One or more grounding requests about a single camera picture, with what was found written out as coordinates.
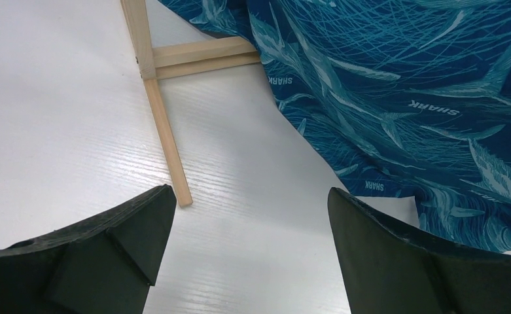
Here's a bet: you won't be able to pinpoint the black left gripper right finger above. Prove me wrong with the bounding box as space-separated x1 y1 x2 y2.
327 188 511 314

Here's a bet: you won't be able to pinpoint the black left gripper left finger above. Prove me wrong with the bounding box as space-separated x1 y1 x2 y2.
0 185 177 313

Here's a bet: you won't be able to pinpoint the blue shark print shorts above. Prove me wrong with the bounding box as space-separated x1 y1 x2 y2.
164 1 511 253

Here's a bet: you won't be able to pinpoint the wooden clothes rack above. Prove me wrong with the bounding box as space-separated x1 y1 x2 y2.
120 0 260 207

